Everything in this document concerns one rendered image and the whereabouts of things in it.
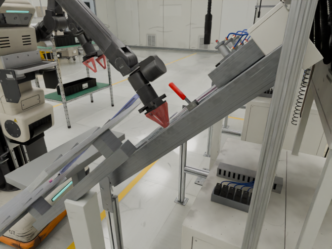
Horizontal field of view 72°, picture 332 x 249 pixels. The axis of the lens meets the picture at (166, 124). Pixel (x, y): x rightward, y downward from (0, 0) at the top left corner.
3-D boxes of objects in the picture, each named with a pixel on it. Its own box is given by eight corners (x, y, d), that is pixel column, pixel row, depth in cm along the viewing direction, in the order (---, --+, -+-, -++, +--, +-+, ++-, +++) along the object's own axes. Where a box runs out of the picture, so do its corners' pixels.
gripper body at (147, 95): (168, 97, 79) (156, 79, 79) (154, 106, 71) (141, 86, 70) (154, 105, 83) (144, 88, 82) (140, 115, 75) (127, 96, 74)
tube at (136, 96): (51, 184, 82) (49, 182, 81) (54, 182, 83) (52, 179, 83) (137, 98, 56) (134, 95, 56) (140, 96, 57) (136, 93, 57)
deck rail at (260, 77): (114, 187, 87) (103, 174, 87) (117, 184, 88) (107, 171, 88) (301, 68, 46) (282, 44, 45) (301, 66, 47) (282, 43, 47)
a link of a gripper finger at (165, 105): (178, 119, 79) (163, 96, 78) (169, 127, 73) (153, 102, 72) (164, 126, 82) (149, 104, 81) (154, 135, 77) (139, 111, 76)
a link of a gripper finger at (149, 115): (179, 118, 79) (165, 95, 78) (171, 126, 74) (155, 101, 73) (165, 125, 83) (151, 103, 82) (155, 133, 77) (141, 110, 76)
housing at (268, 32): (285, 82, 50) (245, 30, 49) (287, 53, 89) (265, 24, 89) (324, 58, 45) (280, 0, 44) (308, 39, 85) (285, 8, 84)
